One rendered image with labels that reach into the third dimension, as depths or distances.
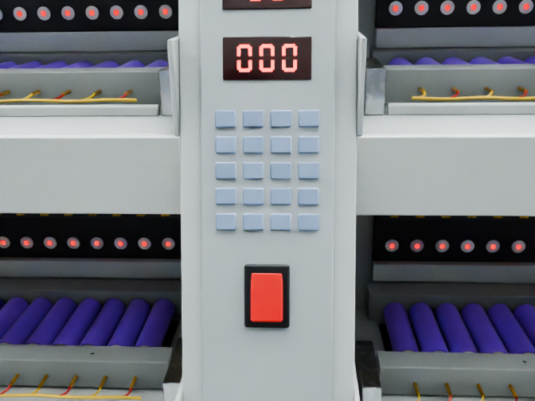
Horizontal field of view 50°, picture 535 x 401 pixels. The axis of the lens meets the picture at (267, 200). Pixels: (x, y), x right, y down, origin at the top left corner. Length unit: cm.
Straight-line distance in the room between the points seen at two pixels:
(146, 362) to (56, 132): 16
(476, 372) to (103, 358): 25
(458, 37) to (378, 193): 22
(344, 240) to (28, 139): 18
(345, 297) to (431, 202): 7
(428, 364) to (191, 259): 18
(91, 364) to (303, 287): 17
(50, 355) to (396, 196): 26
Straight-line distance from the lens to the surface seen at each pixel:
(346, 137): 31
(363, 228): 51
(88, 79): 40
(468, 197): 33
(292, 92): 30
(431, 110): 36
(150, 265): 50
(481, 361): 42
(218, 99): 31
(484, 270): 51
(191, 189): 31
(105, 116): 37
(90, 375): 43
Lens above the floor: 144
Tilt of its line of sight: 4 degrees down
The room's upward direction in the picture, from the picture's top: straight up
